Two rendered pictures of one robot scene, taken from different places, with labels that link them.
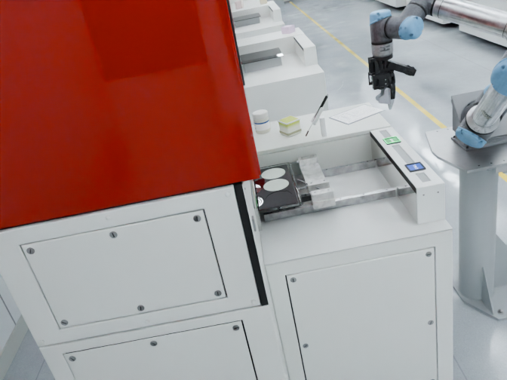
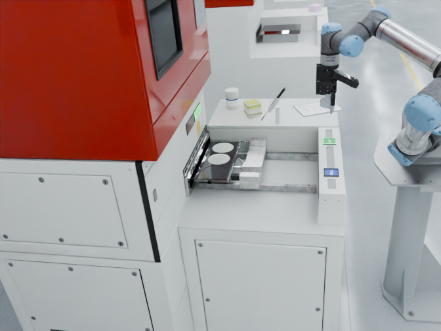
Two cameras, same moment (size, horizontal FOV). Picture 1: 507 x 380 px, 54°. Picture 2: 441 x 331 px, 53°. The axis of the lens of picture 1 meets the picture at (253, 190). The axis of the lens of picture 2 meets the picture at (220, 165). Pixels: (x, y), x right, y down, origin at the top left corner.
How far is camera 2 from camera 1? 0.45 m
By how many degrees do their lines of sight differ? 11
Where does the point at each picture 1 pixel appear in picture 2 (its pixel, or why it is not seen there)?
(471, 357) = not seen: outside the picture
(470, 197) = (401, 205)
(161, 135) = (78, 110)
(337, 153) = (286, 140)
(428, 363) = not seen: outside the picture
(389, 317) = (281, 295)
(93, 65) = (27, 46)
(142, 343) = (62, 266)
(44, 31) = not seen: outside the picture
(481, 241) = (406, 247)
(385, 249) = (282, 239)
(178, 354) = (89, 282)
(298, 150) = (251, 131)
